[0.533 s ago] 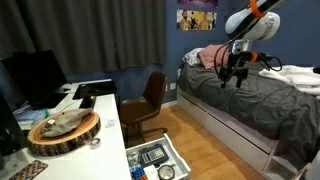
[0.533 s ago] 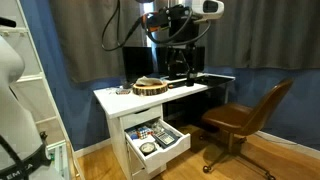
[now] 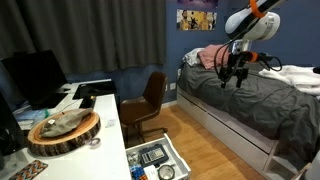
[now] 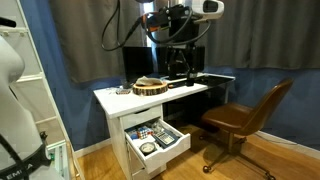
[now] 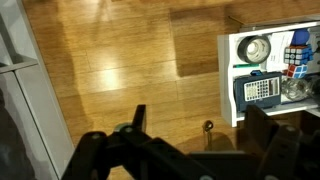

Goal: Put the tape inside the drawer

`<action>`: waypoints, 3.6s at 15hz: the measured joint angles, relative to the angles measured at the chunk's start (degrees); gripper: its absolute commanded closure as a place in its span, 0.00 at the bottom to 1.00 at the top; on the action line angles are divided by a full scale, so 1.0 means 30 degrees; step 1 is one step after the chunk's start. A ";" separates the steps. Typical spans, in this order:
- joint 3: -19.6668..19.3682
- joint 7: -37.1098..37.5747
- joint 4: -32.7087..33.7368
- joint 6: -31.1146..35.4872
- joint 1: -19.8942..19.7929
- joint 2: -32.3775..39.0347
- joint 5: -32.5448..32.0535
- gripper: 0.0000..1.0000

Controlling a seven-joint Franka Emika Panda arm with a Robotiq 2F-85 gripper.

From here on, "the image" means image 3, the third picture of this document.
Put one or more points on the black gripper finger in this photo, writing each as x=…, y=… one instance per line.
x=226, y=78
x=241, y=76

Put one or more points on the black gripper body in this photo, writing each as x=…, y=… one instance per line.
x=240, y=61

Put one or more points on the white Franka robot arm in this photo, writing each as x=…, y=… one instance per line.
x=256, y=25

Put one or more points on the open white drawer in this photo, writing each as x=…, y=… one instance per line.
x=181, y=165

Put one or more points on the grey tape roll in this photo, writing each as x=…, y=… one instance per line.
x=160, y=173

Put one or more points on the pink pillow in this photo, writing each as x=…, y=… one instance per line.
x=211, y=56

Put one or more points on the bed with grey duvet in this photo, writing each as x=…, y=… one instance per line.
x=266, y=103

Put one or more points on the white pillow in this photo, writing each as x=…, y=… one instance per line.
x=191, y=56

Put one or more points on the white fluffy blanket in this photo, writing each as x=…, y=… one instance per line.
x=296, y=76

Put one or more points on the basketball players poster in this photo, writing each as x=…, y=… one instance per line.
x=196, y=20

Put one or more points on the purple poster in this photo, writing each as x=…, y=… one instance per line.
x=196, y=3

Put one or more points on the brown leather swivel chair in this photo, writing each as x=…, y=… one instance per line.
x=140, y=108

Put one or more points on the dark blue calculator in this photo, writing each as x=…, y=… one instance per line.
x=152, y=155

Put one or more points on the white notepad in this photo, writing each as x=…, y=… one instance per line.
x=151, y=172

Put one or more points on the small clear glass jar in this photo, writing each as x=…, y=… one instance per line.
x=133, y=158

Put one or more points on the small white card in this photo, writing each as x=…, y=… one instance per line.
x=110, y=123

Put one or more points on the large blue puzzle cube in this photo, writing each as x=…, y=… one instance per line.
x=136, y=171

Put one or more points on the black desk pad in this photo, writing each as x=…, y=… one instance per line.
x=95, y=90

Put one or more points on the wide dark grey curtain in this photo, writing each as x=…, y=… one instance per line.
x=100, y=33

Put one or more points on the black phone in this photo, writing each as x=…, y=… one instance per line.
x=87, y=102

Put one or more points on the white desk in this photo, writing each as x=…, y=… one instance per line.
x=100, y=160

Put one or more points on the beige cloth cap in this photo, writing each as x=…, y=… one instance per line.
x=63, y=123

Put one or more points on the round wood slab with bark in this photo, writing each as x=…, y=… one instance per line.
x=66, y=141

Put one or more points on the black computer monitor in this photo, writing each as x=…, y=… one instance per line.
x=33, y=76

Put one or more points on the clear plastic bag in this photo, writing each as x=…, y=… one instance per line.
x=31, y=116

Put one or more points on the zigzag patterned coaster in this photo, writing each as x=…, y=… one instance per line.
x=30, y=170

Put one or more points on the white wall outlet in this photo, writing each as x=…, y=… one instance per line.
x=172, y=86

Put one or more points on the white bed frame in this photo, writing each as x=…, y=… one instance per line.
x=233, y=140

